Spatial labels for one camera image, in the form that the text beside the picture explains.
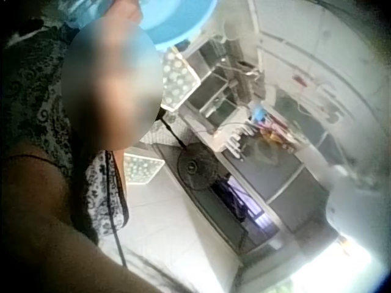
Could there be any white shelf unit with items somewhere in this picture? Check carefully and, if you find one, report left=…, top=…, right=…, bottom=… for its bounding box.
left=178, top=35, right=342, bottom=245

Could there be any black hanging cable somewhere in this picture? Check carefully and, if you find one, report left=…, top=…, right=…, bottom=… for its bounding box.
left=104, top=150, right=128, bottom=270

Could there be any purple cloth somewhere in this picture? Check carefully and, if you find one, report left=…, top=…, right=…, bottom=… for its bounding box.
left=213, top=177, right=249, bottom=223

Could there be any black standing fan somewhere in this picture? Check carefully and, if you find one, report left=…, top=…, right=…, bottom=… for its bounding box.
left=156, top=110, right=221, bottom=193

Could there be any blue plastic basin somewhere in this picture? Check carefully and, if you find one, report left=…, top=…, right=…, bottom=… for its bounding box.
left=136, top=0, right=218, bottom=52

